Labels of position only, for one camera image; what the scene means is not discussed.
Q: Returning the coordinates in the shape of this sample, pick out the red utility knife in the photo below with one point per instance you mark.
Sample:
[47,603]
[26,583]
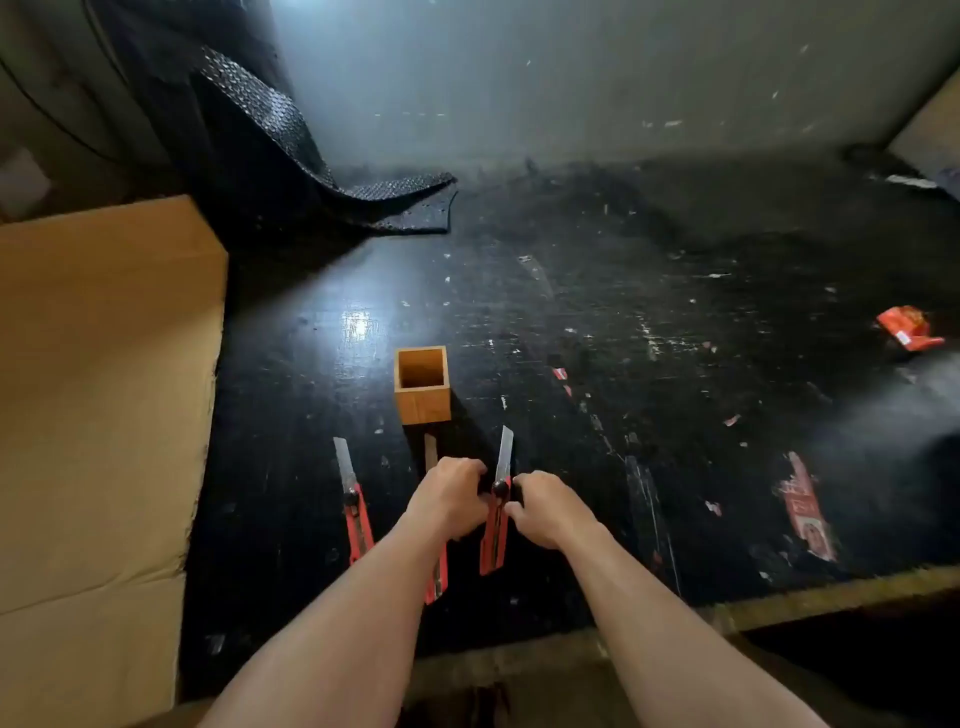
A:
[435,570]
[354,501]
[496,504]

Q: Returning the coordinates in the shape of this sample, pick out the person's right forearm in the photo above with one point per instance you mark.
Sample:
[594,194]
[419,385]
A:
[675,637]

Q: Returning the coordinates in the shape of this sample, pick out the person's right hand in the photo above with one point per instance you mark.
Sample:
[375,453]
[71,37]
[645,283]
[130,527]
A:
[551,512]

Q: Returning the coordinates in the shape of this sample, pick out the crumpled red wrapper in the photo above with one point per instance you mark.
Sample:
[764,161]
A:
[908,328]

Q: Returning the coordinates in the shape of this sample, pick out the black textured rubber mat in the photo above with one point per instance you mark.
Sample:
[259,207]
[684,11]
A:
[300,142]

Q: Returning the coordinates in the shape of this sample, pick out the person's left forearm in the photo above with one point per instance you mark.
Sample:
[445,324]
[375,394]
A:
[337,637]

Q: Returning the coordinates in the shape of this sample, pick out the small wooden square box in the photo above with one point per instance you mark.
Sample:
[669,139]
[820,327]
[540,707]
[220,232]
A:
[422,385]

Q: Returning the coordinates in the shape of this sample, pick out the large cardboard box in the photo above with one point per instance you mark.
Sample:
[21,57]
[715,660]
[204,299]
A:
[94,465]

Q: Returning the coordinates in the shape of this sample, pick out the flattened red paper label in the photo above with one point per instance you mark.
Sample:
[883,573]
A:
[806,510]

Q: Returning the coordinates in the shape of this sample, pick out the person's left hand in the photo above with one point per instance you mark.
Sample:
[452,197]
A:
[444,498]

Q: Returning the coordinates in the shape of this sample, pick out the person's left fingers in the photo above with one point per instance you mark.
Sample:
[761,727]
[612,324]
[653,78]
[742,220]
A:
[472,480]

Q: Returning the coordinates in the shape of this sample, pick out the person's right thumb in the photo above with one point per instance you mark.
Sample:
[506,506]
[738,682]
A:
[516,517]

